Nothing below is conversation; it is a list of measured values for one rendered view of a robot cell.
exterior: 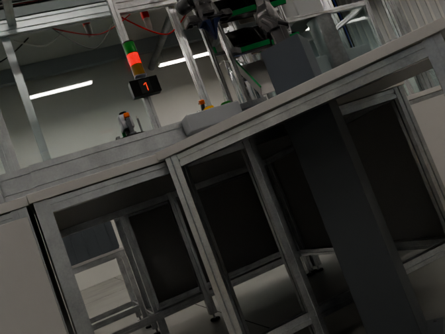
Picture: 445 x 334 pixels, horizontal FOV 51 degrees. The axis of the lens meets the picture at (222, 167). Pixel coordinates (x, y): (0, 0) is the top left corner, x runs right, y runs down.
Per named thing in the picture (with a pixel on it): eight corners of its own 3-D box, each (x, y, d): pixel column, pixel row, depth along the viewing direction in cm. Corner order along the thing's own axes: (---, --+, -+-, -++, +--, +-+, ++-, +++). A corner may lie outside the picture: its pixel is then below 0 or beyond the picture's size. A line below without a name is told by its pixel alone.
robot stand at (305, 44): (320, 89, 151) (296, 32, 152) (281, 107, 156) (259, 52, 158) (329, 92, 163) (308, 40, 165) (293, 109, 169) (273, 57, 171)
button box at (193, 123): (244, 115, 169) (238, 99, 170) (191, 131, 161) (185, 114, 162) (237, 120, 176) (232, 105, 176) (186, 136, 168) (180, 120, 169)
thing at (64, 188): (404, 83, 194) (402, 77, 194) (29, 204, 140) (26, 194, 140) (268, 158, 325) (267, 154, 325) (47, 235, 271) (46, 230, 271)
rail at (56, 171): (275, 120, 181) (265, 93, 181) (38, 195, 149) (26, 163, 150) (269, 124, 186) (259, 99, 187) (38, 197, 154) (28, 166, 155)
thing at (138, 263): (434, 216, 355) (390, 111, 362) (163, 343, 277) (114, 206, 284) (400, 221, 390) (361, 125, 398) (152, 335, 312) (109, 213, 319)
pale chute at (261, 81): (289, 86, 194) (289, 76, 191) (261, 96, 191) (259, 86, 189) (261, 59, 215) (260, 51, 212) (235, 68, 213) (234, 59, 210)
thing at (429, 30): (447, 27, 114) (442, 16, 114) (157, 161, 151) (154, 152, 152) (445, 62, 177) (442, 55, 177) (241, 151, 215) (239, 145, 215)
